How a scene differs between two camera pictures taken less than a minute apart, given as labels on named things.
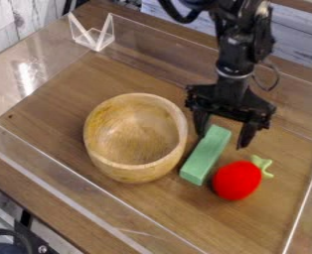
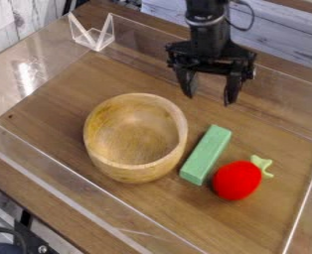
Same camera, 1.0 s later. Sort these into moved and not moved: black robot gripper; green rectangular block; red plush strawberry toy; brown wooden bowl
Moved: black robot gripper
Not moved: green rectangular block; red plush strawberry toy; brown wooden bowl
